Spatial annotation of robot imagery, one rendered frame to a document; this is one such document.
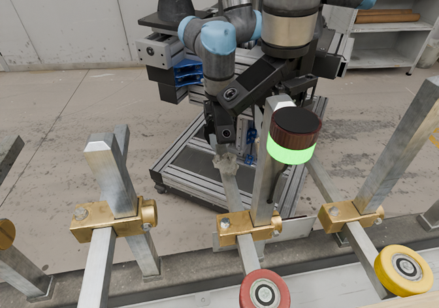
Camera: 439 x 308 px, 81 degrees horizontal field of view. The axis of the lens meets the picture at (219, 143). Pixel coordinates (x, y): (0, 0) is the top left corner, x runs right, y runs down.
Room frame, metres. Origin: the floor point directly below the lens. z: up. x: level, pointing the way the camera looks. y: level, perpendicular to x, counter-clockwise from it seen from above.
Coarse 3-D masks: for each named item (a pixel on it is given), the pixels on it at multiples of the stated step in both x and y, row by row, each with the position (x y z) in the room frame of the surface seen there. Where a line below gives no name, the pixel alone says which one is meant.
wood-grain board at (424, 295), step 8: (408, 296) 0.14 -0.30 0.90; (416, 296) 0.14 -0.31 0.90; (424, 296) 0.14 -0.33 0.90; (432, 296) 0.14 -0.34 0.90; (376, 304) 0.13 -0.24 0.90; (384, 304) 0.13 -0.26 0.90; (392, 304) 0.13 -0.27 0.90; (400, 304) 0.13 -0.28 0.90; (408, 304) 0.13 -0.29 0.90; (416, 304) 0.13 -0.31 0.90; (424, 304) 0.13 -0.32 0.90; (432, 304) 0.13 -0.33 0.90
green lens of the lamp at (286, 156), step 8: (272, 144) 0.24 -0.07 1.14; (272, 152) 0.24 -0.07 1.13; (280, 152) 0.23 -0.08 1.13; (288, 152) 0.22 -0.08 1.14; (296, 152) 0.22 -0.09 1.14; (304, 152) 0.22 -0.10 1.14; (312, 152) 0.23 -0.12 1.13; (280, 160) 0.23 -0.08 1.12; (288, 160) 0.22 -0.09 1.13; (296, 160) 0.22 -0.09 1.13; (304, 160) 0.22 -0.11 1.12
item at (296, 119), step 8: (280, 112) 0.27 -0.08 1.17; (288, 112) 0.27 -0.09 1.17; (296, 112) 0.27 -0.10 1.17; (304, 112) 0.27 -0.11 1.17; (280, 120) 0.25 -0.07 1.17; (288, 120) 0.25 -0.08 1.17; (296, 120) 0.25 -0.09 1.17; (304, 120) 0.25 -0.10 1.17; (312, 120) 0.25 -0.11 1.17; (288, 128) 0.23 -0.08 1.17; (296, 128) 0.23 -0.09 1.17; (304, 128) 0.23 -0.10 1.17; (312, 128) 0.23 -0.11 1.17; (272, 192) 0.27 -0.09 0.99
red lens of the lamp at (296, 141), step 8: (312, 112) 0.27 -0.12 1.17; (272, 120) 0.25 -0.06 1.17; (320, 120) 0.25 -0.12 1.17; (272, 128) 0.24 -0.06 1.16; (280, 128) 0.24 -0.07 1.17; (320, 128) 0.24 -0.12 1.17; (272, 136) 0.24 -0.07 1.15; (280, 136) 0.23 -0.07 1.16; (288, 136) 0.23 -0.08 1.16; (296, 136) 0.22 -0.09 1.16; (304, 136) 0.22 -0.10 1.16; (312, 136) 0.23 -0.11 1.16; (280, 144) 0.23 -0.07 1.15; (288, 144) 0.22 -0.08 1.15; (296, 144) 0.22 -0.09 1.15; (304, 144) 0.22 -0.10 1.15; (312, 144) 0.23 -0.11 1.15
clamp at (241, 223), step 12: (216, 216) 0.30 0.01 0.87; (228, 216) 0.30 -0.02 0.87; (240, 216) 0.30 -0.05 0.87; (276, 216) 0.30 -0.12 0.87; (228, 228) 0.27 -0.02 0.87; (240, 228) 0.27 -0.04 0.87; (252, 228) 0.27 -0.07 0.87; (264, 228) 0.27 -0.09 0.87; (276, 228) 0.28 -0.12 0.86; (228, 240) 0.26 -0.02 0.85
